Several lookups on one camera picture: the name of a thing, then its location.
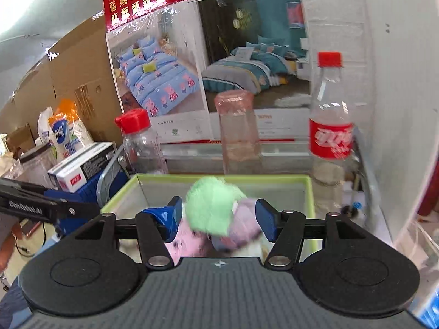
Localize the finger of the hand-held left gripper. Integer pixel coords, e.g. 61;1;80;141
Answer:
0;178;102;236

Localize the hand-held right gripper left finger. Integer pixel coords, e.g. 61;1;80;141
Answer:
63;196;183;271

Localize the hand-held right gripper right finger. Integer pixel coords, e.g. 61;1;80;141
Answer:
255;199;369;270

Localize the green cardboard box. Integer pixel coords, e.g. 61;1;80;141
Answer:
99;174;320;265

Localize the green towel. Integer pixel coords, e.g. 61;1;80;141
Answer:
185;176;248;238

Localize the clear plastic jar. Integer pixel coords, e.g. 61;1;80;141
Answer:
19;144;58;190

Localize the black and white carton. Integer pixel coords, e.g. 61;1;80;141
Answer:
47;142;119;193

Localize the blue metal box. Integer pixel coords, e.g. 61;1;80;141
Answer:
44;168;131;214

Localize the clear bottle with red cap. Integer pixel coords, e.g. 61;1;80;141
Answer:
115;109;169;175

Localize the orange and white bag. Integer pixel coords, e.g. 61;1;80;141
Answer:
38;99;95;162

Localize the pink translucent bottle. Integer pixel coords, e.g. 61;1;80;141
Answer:
214;91;263;175

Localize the cola bottle with red label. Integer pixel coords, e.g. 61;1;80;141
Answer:
309;51;356;210

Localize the brown cardboard sheet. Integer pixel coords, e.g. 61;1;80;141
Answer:
0;15;128;145

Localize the black cable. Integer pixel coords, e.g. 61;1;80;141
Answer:
14;222;53;258

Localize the bedding wall poster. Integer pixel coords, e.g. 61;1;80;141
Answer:
101;0;311;143

